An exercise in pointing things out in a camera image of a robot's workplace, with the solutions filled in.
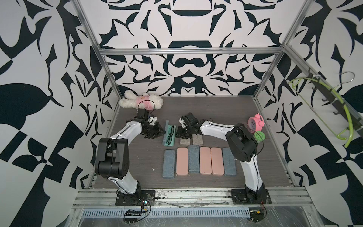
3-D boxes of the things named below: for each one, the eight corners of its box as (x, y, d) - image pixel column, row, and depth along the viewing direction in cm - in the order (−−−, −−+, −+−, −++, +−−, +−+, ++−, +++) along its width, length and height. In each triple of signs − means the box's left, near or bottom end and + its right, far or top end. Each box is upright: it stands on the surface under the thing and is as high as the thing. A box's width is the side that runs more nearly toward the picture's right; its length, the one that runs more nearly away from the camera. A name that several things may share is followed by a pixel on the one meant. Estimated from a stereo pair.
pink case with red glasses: (176, 175, 83) (175, 173, 80) (176, 149, 93) (176, 147, 91) (188, 175, 83) (188, 173, 81) (187, 149, 93) (188, 147, 91)
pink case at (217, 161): (211, 174, 84) (212, 173, 81) (210, 149, 94) (211, 146, 91) (222, 176, 83) (224, 174, 81) (220, 149, 93) (221, 147, 91)
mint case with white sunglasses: (188, 172, 83) (188, 171, 81) (187, 147, 94) (188, 145, 91) (201, 172, 84) (201, 171, 81) (199, 147, 94) (199, 145, 91)
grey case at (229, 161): (224, 174, 83) (225, 173, 81) (222, 149, 93) (223, 147, 91) (235, 176, 83) (236, 174, 80) (231, 150, 93) (233, 148, 90)
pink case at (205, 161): (200, 174, 83) (200, 173, 81) (198, 149, 93) (198, 147, 91) (212, 174, 83) (213, 173, 81) (209, 149, 93) (210, 147, 91)
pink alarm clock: (249, 137, 103) (257, 125, 91) (245, 125, 109) (252, 113, 97) (256, 137, 103) (266, 125, 91) (252, 125, 109) (260, 113, 97)
